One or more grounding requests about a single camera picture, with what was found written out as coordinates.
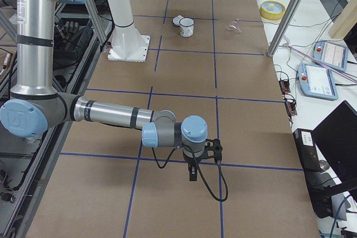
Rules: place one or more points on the yellow tape roll with plate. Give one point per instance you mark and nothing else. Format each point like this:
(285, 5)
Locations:
(272, 11)

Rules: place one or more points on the black computer box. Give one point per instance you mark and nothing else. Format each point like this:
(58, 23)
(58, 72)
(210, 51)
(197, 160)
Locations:
(318, 180)

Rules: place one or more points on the white enamel mug blue rim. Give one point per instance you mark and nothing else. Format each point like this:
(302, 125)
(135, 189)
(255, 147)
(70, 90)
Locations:
(186, 27)

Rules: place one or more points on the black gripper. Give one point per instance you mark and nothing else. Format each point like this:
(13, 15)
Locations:
(192, 162)

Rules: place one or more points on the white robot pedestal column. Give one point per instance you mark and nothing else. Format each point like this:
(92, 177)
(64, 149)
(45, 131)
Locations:
(127, 43)

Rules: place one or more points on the aluminium frame post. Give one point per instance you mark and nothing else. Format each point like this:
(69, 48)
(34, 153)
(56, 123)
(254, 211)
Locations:
(283, 26)

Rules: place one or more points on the orange black connector far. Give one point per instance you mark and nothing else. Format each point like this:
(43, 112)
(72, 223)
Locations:
(284, 86)

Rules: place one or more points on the near blue teach pendant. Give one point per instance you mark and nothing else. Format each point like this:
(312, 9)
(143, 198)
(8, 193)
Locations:
(317, 82)

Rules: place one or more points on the blue teach pendant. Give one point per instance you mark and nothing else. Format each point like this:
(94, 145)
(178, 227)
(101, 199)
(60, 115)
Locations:
(317, 82)
(333, 54)

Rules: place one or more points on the wooden board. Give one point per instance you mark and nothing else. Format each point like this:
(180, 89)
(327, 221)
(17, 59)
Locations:
(345, 22)

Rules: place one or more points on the thin metal rod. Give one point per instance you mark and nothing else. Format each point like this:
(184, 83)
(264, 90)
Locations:
(340, 73)

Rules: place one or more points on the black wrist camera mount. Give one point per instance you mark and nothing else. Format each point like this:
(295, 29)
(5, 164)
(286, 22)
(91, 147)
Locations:
(213, 150)

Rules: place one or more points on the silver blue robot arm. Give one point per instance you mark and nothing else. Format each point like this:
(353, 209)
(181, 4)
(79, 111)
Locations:
(36, 106)

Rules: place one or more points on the white ceramic lid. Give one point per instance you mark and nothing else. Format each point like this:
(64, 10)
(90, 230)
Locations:
(176, 20)

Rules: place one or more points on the orange black connector near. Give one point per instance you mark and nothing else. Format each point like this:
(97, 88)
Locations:
(290, 108)

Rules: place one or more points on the black monitor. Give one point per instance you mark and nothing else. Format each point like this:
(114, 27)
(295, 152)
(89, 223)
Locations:
(335, 137)

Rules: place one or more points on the orange black connector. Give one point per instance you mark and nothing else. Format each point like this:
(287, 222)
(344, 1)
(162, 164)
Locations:
(284, 86)
(290, 108)

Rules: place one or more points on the far blue teach pendant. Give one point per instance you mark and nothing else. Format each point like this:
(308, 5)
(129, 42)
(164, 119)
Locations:
(333, 54)

